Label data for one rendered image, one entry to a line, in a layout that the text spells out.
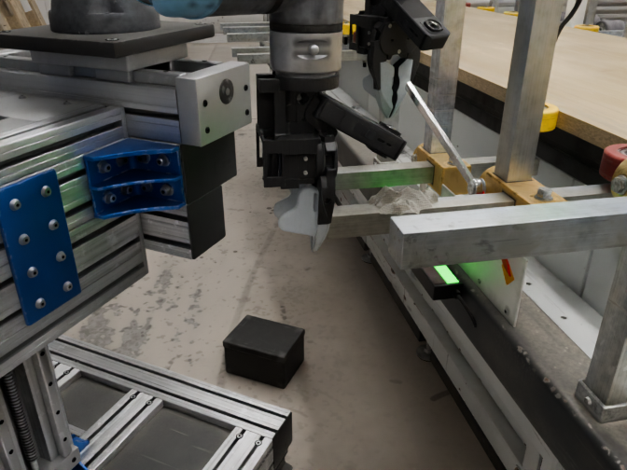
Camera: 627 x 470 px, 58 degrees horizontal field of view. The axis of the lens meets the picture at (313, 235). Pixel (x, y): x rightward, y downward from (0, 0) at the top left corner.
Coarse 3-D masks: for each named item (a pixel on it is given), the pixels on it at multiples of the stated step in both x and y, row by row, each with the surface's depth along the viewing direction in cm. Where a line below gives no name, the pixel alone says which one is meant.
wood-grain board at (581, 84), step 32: (352, 0) 306; (480, 32) 186; (512, 32) 186; (576, 32) 186; (480, 64) 133; (576, 64) 133; (608, 64) 133; (576, 96) 104; (608, 96) 104; (576, 128) 91; (608, 128) 85
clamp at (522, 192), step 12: (492, 168) 79; (492, 180) 76; (504, 180) 74; (528, 180) 74; (492, 192) 76; (504, 192) 73; (516, 192) 71; (528, 192) 70; (552, 192) 70; (516, 204) 70; (528, 204) 68
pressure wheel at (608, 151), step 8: (624, 144) 76; (608, 152) 73; (616, 152) 73; (624, 152) 74; (608, 160) 73; (616, 160) 72; (600, 168) 75; (608, 168) 73; (616, 168) 72; (608, 176) 73
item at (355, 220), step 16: (560, 192) 73; (576, 192) 73; (592, 192) 73; (608, 192) 73; (336, 208) 69; (352, 208) 69; (368, 208) 69; (432, 208) 69; (448, 208) 69; (464, 208) 70; (480, 208) 70; (336, 224) 67; (352, 224) 68; (368, 224) 68; (384, 224) 68
